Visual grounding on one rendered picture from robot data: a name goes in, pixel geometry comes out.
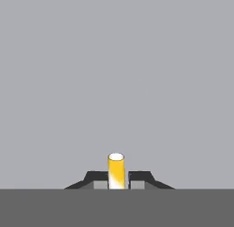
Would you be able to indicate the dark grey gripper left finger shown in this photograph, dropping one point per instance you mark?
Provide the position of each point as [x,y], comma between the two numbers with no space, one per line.
[97,176]

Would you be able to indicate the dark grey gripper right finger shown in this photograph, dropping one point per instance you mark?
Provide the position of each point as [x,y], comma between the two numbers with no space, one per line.
[140,176]

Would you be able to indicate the yellow and white straw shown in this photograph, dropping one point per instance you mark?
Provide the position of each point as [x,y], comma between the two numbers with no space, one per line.
[115,171]

